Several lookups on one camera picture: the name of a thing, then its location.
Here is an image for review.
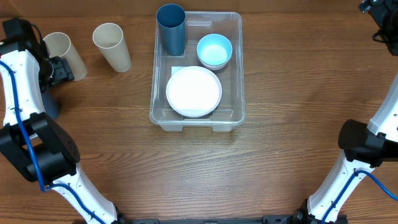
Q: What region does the cream plastic cup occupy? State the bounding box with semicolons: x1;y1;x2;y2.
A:
44;32;88;81
92;23;132;73

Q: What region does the blue plastic cup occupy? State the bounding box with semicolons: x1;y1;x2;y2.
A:
156;4;186;56
41;89;60;119

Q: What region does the white pink plastic plate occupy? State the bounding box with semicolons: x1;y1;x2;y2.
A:
165;66;223;118

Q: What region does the light blue plastic bowl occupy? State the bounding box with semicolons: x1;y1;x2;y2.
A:
197;34;233;65

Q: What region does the clear plastic storage bin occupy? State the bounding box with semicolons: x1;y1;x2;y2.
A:
149;11;246;132

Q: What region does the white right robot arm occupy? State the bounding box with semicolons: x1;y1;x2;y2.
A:
289;81;397;223

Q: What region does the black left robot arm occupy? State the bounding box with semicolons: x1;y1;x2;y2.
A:
1;17;126;223

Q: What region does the white label in bin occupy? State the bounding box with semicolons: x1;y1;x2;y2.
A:
171;66;185;76

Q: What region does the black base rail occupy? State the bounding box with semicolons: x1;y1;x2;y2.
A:
113;215;294;224

